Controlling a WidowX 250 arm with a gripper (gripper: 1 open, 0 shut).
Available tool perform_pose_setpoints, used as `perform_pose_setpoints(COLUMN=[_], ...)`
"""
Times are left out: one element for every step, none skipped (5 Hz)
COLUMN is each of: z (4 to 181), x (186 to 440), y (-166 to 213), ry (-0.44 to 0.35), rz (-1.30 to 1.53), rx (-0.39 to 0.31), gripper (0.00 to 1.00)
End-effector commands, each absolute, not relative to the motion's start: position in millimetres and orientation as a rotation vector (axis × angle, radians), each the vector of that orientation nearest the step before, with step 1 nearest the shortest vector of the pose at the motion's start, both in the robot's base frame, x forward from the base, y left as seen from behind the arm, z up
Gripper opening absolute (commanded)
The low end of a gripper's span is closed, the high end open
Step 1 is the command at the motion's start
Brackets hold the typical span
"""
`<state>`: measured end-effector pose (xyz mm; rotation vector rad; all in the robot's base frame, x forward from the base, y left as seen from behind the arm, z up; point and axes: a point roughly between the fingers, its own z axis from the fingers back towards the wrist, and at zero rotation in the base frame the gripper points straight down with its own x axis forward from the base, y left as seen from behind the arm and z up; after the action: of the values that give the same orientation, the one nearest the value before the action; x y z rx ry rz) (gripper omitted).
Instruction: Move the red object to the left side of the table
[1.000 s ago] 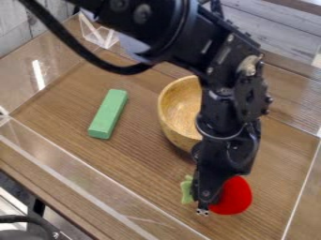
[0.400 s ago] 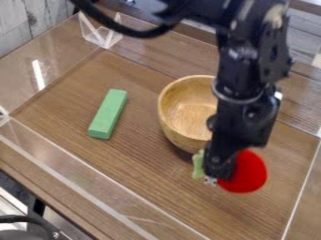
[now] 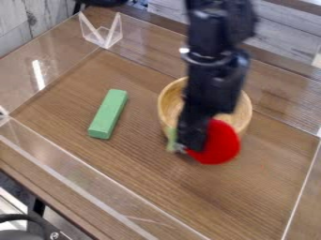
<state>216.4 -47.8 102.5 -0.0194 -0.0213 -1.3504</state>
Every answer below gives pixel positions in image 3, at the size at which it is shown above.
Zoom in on wooden bowl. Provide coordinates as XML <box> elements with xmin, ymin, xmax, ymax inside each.
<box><xmin>156</xmin><ymin>76</ymin><xmax>253</xmax><ymax>148</ymax></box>

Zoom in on black table clamp mount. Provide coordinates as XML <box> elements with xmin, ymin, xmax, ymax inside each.
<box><xmin>27</xmin><ymin>199</ymin><xmax>72</xmax><ymax>240</ymax></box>

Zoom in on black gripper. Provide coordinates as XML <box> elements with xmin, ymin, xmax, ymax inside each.
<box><xmin>178</xmin><ymin>0</ymin><xmax>257</xmax><ymax>152</ymax></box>

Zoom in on green rectangular block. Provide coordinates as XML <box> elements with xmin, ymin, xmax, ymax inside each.
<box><xmin>88</xmin><ymin>89</ymin><xmax>128</xmax><ymax>140</ymax></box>

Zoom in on black cable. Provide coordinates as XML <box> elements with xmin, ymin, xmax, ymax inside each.
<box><xmin>0</xmin><ymin>213</ymin><xmax>32</xmax><ymax>223</ymax></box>

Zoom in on red plush strawberry toy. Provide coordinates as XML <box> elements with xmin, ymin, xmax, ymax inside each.
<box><xmin>166</xmin><ymin>118</ymin><xmax>242</xmax><ymax>166</ymax></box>

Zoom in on clear acrylic tray walls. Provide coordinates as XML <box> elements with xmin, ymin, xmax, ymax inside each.
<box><xmin>0</xmin><ymin>8</ymin><xmax>321</xmax><ymax>240</ymax></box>

